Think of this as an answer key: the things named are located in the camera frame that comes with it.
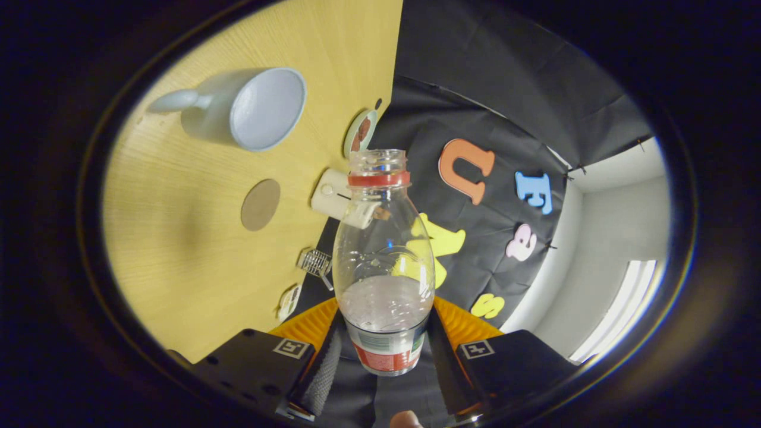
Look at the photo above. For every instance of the long ceiling light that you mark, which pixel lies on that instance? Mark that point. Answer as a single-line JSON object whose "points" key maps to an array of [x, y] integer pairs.
{"points": [[618, 309]]}

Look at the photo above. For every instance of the round plate with brown food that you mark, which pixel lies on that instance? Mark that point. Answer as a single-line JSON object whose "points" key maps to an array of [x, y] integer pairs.
{"points": [[359, 134]]}

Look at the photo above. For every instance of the round brown coaster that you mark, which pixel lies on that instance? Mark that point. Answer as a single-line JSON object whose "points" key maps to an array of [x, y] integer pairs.
{"points": [[260, 205]]}

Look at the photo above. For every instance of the white cup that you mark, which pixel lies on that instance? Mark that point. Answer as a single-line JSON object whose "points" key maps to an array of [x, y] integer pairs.
{"points": [[264, 110]]}

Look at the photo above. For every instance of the wooden table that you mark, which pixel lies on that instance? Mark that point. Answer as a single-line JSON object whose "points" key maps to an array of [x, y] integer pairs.
{"points": [[178, 238]]}

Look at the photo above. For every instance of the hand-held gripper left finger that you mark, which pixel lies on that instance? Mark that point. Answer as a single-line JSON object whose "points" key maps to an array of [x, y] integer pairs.
{"points": [[321, 371]]}

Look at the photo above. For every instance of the white dish with dark food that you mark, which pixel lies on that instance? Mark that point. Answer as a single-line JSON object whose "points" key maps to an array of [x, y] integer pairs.
{"points": [[289, 303]]}

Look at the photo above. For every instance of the white toaster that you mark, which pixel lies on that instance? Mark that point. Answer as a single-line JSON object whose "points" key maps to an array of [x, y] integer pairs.
{"points": [[328, 199]]}

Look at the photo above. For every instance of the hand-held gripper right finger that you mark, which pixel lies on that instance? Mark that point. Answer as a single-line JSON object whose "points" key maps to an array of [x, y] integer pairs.
{"points": [[446, 371]]}

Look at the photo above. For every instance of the clear plastic juice bottle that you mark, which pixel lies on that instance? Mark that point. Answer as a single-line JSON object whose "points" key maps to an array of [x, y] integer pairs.
{"points": [[385, 238]]}

